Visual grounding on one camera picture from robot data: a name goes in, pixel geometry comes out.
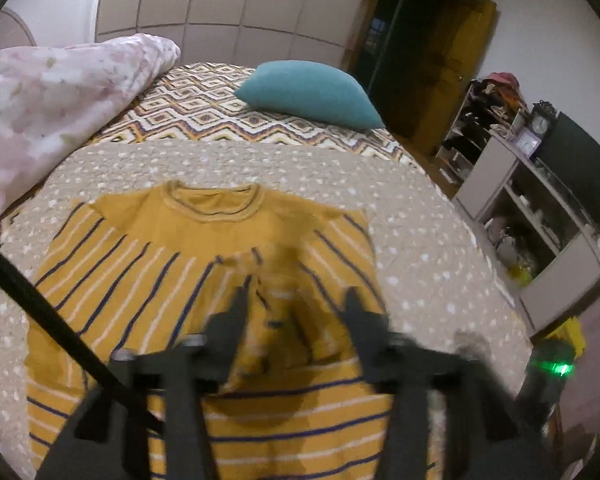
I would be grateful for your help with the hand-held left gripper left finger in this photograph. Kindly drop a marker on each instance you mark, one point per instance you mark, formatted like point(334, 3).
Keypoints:
point(229, 332)

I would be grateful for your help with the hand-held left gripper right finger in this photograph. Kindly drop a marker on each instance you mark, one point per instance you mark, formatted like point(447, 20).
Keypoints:
point(361, 332)

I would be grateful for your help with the yellow striped sweater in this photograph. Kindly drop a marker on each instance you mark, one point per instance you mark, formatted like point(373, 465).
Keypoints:
point(155, 270)

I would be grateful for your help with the pile of clothes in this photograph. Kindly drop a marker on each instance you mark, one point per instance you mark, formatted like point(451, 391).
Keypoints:
point(502, 89)

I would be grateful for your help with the yellow bag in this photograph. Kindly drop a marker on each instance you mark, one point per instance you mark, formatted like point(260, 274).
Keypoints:
point(572, 335)

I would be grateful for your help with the beige spotted quilt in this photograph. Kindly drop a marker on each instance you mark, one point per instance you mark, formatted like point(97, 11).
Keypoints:
point(420, 240)

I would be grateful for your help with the white shelf unit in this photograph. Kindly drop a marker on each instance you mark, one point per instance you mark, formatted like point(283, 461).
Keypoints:
point(490, 175)

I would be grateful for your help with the black television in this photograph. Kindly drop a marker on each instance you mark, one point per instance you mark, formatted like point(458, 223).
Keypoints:
point(580, 170)

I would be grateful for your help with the zigzag patterned bedspread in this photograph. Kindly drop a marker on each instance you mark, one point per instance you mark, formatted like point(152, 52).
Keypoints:
point(190, 110)

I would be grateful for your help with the teal pillow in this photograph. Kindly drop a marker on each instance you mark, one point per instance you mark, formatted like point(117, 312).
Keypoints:
point(310, 92)

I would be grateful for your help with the dark table clock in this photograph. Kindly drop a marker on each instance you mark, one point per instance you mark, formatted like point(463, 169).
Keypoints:
point(542, 121)

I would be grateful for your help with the yellow wooden door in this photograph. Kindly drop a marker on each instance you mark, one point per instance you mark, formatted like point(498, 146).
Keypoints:
point(455, 70)

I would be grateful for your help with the pink floral duvet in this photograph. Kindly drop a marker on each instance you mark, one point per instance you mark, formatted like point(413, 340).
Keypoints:
point(55, 95)

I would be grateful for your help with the beige wardrobe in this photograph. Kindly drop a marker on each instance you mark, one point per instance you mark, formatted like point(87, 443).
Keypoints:
point(230, 0)

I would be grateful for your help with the rounded pink headboard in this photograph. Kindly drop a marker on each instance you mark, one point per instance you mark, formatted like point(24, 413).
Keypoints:
point(7, 27)

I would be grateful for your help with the purple photo frame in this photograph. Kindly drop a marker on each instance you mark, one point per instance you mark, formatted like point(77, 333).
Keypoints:
point(527, 143)

